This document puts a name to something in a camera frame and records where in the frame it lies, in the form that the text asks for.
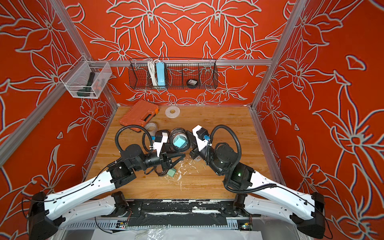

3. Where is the black wire wall basket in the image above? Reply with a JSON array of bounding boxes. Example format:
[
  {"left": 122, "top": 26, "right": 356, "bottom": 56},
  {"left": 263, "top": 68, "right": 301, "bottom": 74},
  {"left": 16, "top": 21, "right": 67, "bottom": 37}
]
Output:
[{"left": 128, "top": 58, "right": 219, "bottom": 90}]

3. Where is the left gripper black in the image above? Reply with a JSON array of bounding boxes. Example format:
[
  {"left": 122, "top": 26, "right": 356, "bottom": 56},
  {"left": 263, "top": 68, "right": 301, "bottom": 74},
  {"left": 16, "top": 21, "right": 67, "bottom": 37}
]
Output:
[{"left": 132, "top": 142, "right": 186, "bottom": 174}]

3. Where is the black item in basket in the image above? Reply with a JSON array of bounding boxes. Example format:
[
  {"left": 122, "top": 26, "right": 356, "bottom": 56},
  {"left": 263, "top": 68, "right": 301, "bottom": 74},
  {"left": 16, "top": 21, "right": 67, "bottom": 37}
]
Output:
[{"left": 187, "top": 79, "right": 199, "bottom": 89}]

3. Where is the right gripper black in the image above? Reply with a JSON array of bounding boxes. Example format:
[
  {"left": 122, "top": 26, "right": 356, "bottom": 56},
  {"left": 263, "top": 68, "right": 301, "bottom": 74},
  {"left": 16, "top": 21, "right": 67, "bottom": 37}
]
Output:
[{"left": 186, "top": 131, "right": 227, "bottom": 178}]

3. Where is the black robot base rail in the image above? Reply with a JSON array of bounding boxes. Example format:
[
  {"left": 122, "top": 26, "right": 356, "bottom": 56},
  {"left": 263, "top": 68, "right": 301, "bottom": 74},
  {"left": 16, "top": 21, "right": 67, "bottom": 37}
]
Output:
[{"left": 96, "top": 199, "right": 261, "bottom": 232}]

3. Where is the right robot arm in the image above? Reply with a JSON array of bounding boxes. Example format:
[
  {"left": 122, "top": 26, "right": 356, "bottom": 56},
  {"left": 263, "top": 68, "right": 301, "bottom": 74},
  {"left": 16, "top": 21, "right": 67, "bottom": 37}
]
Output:
[{"left": 187, "top": 125, "right": 330, "bottom": 239}]

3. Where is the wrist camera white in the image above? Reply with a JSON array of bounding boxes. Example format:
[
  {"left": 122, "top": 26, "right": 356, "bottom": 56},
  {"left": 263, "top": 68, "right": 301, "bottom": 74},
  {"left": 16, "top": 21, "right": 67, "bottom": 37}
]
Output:
[
  {"left": 153, "top": 130, "right": 169, "bottom": 157},
  {"left": 193, "top": 125, "right": 210, "bottom": 152}
]

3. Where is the orange tool case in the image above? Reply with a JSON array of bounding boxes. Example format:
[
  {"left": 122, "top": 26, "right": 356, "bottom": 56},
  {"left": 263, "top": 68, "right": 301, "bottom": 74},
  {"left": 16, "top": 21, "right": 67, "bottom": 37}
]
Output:
[{"left": 119, "top": 100, "right": 159, "bottom": 127}]

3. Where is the blue power bank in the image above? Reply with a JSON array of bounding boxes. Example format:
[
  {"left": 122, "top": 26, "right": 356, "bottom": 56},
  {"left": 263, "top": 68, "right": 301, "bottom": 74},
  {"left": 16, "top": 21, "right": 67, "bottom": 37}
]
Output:
[{"left": 156, "top": 62, "right": 166, "bottom": 88}]

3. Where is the white tape roll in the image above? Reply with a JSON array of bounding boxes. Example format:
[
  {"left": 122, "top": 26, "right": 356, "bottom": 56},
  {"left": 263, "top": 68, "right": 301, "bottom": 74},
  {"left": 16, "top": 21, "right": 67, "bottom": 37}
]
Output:
[{"left": 165, "top": 106, "right": 181, "bottom": 119}]

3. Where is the clear acrylic wall bin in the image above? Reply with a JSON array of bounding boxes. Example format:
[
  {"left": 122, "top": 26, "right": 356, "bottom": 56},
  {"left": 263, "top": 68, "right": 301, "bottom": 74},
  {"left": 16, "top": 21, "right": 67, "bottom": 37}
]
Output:
[{"left": 60, "top": 56, "right": 112, "bottom": 99}]

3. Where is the clear tape roll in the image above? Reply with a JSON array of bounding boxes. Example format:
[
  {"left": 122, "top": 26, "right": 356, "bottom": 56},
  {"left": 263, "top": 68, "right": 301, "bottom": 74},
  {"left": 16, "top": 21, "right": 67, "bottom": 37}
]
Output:
[{"left": 145, "top": 122, "right": 158, "bottom": 133}]

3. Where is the green charger cube left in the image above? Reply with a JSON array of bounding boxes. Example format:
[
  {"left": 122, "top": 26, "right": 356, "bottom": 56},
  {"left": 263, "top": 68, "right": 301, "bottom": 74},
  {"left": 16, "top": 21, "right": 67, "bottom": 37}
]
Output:
[{"left": 167, "top": 168, "right": 177, "bottom": 178}]

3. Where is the teal charger cube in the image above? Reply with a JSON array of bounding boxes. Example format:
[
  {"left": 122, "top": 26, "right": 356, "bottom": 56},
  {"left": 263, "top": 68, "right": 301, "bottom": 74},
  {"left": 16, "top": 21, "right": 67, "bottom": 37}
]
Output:
[{"left": 173, "top": 135, "right": 188, "bottom": 149}]

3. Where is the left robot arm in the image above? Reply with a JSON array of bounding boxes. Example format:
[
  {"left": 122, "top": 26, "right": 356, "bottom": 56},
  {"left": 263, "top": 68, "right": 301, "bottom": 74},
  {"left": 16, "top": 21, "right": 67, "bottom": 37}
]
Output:
[{"left": 27, "top": 125, "right": 186, "bottom": 240}]

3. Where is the dark green tool in bin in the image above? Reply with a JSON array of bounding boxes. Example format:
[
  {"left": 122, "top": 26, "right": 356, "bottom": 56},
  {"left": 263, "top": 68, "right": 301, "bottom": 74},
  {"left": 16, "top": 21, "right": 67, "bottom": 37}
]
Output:
[{"left": 77, "top": 72, "right": 95, "bottom": 97}]

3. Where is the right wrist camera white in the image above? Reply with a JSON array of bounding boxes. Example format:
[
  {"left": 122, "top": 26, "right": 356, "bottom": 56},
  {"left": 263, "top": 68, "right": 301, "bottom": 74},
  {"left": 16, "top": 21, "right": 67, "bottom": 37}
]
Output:
[{"left": 193, "top": 125, "right": 210, "bottom": 152}]

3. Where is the white cable in basket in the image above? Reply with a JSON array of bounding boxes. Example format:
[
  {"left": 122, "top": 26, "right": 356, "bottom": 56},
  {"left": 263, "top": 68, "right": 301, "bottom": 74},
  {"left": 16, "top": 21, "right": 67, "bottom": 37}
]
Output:
[{"left": 147, "top": 59, "right": 160, "bottom": 88}]

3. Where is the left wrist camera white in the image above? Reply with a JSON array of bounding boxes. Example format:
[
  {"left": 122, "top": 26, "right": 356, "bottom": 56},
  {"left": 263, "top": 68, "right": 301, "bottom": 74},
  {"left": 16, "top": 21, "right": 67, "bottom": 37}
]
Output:
[{"left": 153, "top": 130, "right": 169, "bottom": 157}]

